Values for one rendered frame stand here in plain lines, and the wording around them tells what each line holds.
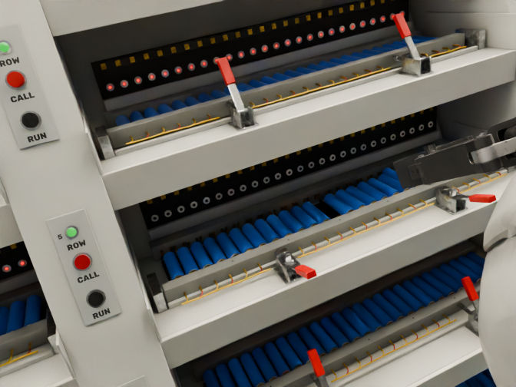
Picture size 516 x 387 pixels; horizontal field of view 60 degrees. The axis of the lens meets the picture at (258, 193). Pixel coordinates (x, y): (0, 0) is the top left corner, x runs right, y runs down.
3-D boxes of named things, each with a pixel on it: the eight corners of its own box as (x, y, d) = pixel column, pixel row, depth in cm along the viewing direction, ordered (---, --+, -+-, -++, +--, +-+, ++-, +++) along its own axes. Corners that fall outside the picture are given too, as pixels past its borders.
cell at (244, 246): (241, 236, 68) (257, 256, 62) (230, 239, 67) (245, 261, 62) (239, 226, 67) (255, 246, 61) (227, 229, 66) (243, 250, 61)
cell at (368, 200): (343, 189, 72) (368, 204, 67) (352, 183, 72) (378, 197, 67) (347, 197, 73) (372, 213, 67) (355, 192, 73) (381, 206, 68)
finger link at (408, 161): (451, 176, 41) (444, 179, 41) (408, 186, 48) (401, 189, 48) (440, 146, 41) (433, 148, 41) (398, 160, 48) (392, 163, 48)
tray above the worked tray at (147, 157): (514, 80, 67) (524, -20, 61) (114, 211, 50) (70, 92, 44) (421, 64, 84) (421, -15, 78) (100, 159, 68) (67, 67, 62)
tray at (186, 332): (544, 205, 69) (551, 149, 65) (170, 370, 53) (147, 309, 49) (448, 166, 86) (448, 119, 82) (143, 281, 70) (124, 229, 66)
